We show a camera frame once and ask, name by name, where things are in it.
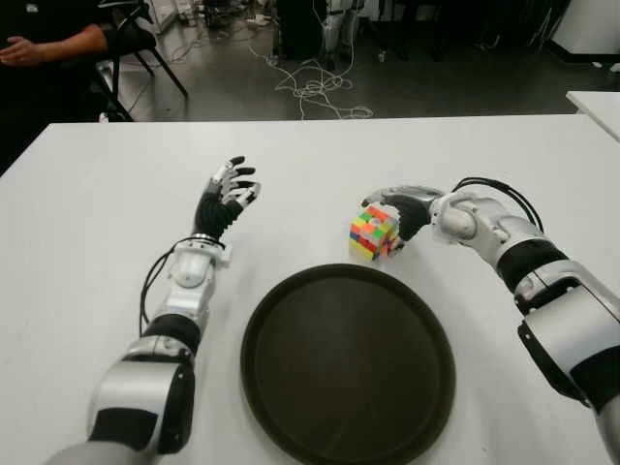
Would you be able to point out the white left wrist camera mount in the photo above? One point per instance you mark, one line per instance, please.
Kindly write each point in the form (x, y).
(226, 255)

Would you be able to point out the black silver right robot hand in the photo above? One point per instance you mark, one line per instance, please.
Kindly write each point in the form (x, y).
(412, 213)

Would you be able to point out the black chair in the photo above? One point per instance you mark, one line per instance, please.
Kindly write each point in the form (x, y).
(135, 41)

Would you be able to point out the seated person in black shirt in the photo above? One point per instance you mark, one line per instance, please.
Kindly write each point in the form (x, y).
(53, 46)

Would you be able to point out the multicoloured Rubik's cube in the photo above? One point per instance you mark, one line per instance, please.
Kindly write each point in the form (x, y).
(370, 232)

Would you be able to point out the white cabinet with black base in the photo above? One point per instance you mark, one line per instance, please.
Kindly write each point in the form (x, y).
(591, 24)

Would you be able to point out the crumpled white paper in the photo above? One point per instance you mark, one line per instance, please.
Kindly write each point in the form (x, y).
(597, 64)

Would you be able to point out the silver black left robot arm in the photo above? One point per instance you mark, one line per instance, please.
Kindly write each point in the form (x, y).
(189, 276)

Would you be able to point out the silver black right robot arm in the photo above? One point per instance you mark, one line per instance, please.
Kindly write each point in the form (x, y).
(562, 310)

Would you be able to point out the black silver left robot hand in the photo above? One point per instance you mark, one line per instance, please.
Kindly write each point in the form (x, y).
(218, 208)

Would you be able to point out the small white power adapter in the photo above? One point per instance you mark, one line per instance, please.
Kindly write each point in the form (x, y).
(382, 55)

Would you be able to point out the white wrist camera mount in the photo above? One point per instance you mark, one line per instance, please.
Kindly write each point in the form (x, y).
(226, 255)
(442, 237)

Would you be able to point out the white power strip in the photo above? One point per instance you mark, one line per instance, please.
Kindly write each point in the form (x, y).
(271, 60)

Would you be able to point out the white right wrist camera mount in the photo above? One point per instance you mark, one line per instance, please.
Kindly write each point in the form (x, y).
(442, 237)

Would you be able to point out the dark brown round plate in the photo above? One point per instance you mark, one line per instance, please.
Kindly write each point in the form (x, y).
(349, 368)

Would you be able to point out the white framed glass case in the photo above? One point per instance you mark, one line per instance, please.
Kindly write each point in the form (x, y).
(162, 12)

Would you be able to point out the white side table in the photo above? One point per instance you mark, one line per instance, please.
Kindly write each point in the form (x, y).
(600, 104)

